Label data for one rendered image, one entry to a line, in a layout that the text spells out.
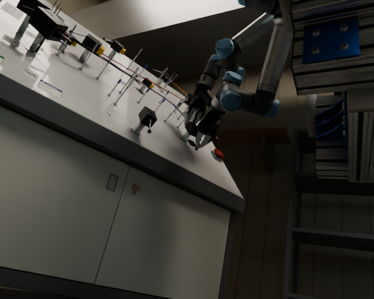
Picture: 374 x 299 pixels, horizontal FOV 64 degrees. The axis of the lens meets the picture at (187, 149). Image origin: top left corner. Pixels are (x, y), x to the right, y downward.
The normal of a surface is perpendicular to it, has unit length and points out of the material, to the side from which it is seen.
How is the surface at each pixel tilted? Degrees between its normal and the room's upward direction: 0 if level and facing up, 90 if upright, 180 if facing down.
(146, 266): 90
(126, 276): 90
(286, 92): 90
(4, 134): 90
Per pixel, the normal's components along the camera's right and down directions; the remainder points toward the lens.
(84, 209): 0.65, -0.19
